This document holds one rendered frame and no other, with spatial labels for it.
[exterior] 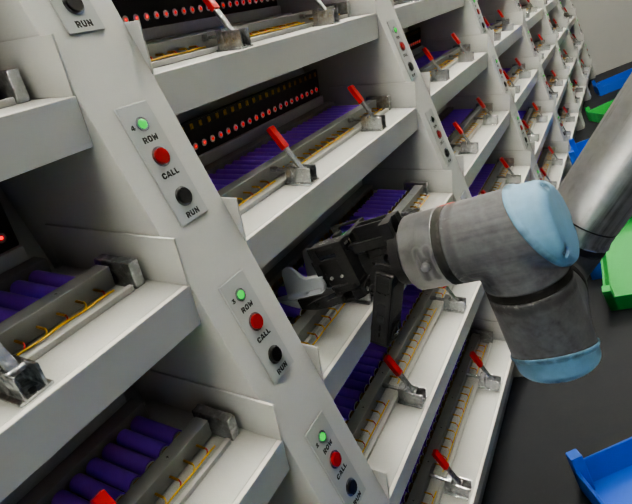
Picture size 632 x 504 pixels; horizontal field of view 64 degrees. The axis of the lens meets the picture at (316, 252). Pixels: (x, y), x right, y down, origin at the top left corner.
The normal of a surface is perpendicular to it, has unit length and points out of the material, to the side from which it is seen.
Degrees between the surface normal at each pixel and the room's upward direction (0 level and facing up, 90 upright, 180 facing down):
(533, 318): 90
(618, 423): 0
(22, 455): 111
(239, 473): 21
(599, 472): 90
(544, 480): 0
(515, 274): 90
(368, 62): 90
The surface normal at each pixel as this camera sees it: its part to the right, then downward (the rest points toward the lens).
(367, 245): -0.47, 0.46
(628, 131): -0.80, 0.13
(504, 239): -0.56, 0.22
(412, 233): -0.63, -0.38
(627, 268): -0.58, -0.63
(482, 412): -0.15, -0.88
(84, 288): 0.87, 0.10
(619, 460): 0.05, 0.25
